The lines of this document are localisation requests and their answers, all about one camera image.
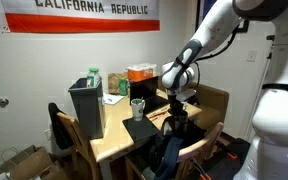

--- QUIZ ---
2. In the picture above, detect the large brown paper bag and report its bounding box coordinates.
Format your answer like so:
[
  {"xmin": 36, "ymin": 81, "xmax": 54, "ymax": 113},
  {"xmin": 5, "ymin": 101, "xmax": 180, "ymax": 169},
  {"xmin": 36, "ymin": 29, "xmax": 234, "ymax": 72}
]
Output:
[{"xmin": 0, "ymin": 144, "xmax": 53, "ymax": 180}]

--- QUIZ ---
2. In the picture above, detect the black mouse pad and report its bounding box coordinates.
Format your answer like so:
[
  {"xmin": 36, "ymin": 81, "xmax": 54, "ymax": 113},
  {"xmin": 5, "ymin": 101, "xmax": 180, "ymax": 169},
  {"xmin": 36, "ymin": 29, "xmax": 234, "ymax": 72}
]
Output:
[{"xmin": 122, "ymin": 114, "xmax": 162, "ymax": 144}]

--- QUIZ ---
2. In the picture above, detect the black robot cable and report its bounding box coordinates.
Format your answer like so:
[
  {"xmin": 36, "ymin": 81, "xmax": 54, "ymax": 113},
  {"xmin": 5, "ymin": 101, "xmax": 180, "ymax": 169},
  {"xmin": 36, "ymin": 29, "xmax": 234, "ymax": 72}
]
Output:
[{"xmin": 193, "ymin": 19, "xmax": 251, "ymax": 88}]

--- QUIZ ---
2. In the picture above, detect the black jacket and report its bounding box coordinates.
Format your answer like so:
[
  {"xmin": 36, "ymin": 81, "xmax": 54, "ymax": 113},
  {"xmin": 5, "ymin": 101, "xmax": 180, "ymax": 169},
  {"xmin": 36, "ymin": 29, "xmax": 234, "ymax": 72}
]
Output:
[{"xmin": 47, "ymin": 102, "xmax": 74, "ymax": 151}]

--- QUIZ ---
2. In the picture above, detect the orange handled clamp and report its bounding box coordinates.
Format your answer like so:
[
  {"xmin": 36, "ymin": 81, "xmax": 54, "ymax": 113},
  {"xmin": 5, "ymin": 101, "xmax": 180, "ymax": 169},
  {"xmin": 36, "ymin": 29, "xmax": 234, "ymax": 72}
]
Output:
[
  {"xmin": 225, "ymin": 151, "xmax": 239, "ymax": 161},
  {"xmin": 192, "ymin": 159, "xmax": 212, "ymax": 180}
]

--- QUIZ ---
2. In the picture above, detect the black laptop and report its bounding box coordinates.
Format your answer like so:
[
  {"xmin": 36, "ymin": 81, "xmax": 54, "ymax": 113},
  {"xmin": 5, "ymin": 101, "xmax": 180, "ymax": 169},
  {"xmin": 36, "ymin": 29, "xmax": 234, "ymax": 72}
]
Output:
[{"xmin": 129, "ymin": 76, "xmax": 172, "ymax": 115}]

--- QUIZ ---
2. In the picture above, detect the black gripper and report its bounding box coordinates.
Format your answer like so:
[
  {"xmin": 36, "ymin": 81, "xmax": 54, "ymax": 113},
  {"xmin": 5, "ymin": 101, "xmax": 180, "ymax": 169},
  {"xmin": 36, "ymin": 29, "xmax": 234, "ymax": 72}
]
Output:
[{"xmin": 167, "ymin": 94, "xmax": 190, "ymax": 134}]

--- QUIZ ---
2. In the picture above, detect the orange paper towel pack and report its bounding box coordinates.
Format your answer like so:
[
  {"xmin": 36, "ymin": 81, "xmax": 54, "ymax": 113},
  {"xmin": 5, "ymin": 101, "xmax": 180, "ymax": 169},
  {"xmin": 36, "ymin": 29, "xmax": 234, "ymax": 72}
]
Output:
[{"xmin": 127, "ymin": 62, "xmax": 158, "ymax": 83}]

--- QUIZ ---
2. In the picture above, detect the dark blue framed poster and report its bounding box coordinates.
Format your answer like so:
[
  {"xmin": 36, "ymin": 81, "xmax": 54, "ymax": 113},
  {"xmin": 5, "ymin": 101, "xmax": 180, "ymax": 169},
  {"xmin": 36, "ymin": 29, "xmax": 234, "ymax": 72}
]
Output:
[{"xmin": 195, "ymin": 0, "xmax": 219, "ymax": 32}]

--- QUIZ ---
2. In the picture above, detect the white wall outlet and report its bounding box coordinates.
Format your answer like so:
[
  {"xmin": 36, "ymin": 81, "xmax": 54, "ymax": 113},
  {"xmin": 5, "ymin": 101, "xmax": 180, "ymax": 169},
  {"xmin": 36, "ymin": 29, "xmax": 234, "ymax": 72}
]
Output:
[{"xmin": 44, "ymin": 128, "xmax": 53, "ymax": 141}]

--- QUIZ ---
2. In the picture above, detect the wooden chair right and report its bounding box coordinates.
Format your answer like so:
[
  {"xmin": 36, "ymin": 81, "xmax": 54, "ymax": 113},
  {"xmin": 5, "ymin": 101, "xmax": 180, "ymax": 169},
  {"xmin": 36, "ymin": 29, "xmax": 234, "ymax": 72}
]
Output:
[{"xmin": 157, "ymin": 75, "xmax": 230, "ymax": 133}]

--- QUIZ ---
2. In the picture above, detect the clear bottle with green cap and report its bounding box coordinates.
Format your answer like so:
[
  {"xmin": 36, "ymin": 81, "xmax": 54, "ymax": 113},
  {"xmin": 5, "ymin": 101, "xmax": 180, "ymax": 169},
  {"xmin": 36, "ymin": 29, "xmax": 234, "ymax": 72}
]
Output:
[{"xmin": 86, "ymin": 67, "xmax": 102, "ymax": 89}]

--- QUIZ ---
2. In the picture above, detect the red pen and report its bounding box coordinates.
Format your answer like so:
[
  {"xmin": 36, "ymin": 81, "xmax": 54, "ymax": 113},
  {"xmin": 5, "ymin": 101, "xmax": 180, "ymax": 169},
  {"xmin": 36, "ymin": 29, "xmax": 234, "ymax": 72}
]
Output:
[
  {"xmin": 150, "ymin": 113, "xmax": 168, "ymax": 122},
  {"xmin": 148, "ymin": 110, "xmax": 168, "ymax": 119}
]

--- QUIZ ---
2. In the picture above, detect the white light switch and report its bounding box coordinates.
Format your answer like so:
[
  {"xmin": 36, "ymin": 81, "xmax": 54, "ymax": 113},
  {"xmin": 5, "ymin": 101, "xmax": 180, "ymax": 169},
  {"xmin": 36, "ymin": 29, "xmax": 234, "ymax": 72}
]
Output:
[{"xmin": 246, "ymin": 49, "xmax": 258, "ymax": 63}]

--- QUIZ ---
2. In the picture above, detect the wooden chair with backpack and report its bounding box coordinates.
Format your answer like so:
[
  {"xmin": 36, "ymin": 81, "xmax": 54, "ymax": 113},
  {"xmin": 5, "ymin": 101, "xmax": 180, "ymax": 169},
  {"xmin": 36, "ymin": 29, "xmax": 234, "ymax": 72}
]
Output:
[{"xmin": 124, "ymin": 121, "xmax": 225, "ymax": 180}]

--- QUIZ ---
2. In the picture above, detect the black floor bag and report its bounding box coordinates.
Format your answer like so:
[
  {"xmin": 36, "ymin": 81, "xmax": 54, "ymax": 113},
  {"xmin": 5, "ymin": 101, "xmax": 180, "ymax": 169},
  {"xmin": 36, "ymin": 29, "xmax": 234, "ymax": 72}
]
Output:
[{"xmin": 190, "ymin": 137, "xmax": 252, "ymax": 180}]

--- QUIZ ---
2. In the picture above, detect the round metal wall knob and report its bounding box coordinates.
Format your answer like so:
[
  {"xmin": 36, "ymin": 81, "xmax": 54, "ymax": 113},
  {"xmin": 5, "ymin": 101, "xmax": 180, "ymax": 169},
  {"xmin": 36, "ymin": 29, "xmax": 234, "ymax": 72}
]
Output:
[{"xmin": 0, "ymin": 97, "xmax": 10, "ymax": 109}]

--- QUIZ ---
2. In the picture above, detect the white mug with green logo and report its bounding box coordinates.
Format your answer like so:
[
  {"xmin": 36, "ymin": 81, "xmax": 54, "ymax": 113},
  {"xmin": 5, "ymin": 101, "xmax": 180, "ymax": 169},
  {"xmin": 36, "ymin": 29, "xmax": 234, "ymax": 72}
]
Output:
[{"xmin": 130, "ymin": 97, "xmax": 147, "ymax": 122}]

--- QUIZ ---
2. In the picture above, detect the wooden chair with jacket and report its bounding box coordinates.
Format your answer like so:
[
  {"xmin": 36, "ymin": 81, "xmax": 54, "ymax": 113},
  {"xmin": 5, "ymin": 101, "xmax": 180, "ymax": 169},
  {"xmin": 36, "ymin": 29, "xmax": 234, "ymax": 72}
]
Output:
[{"xmin": 56, "ymin": 111, "xmax": 102, "ymax": 180}]

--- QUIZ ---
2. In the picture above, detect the small brown paper bag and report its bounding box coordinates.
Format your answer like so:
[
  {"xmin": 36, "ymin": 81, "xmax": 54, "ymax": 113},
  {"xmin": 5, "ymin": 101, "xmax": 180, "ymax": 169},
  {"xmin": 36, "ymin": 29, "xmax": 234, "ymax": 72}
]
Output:
[{"xmin": 107, "ymin": 72, "xmax": 129, "ymax": 95}]

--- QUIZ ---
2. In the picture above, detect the white paper sheet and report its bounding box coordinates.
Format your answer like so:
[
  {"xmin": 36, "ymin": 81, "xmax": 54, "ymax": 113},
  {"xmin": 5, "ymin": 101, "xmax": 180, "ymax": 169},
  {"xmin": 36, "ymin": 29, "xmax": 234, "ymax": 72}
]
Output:
[{"xmin": 102, "ymin": 93, "xmax": 126, "ymax": 106}]

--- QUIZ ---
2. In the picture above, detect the dark grey trash bin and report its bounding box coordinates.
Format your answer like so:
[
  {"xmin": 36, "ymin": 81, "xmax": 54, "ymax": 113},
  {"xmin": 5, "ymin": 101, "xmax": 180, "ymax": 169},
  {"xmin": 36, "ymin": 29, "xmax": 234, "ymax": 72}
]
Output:
[{"xmin": 67, "ymin": 77, "xmax": 107, "ymax": 140}]

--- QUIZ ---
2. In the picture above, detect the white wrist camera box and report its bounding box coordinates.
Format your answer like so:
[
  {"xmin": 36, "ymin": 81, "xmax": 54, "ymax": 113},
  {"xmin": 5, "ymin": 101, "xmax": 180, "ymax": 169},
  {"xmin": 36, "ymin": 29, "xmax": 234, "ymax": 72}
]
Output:
[{"xmin": 176, "ymin": 89, "xmax": 197, "ymax": 103}]

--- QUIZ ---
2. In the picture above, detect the small black pouch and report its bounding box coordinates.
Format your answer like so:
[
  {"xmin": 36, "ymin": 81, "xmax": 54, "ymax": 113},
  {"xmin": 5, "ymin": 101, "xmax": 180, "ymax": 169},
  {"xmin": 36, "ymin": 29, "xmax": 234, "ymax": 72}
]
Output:
[{"xmin": 189, "ymin": 94, "xmax": 201, "ymax": 106}]

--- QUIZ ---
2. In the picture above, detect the small green bottle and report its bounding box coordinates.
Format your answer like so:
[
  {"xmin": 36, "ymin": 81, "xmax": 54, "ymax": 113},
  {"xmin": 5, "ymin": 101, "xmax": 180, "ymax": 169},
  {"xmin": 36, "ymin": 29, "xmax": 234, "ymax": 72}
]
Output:
[{"xmin": 118, "ymin": 77, "xmax": 129, "ymax": 97}]

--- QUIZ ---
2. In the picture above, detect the California Republic flag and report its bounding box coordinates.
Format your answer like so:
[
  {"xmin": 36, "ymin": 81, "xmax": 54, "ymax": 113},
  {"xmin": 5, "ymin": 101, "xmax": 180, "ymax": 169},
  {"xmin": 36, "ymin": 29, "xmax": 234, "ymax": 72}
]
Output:
[{"xmin": 0, "ymin": 0, "xmax": 161, "ymax": 34}]

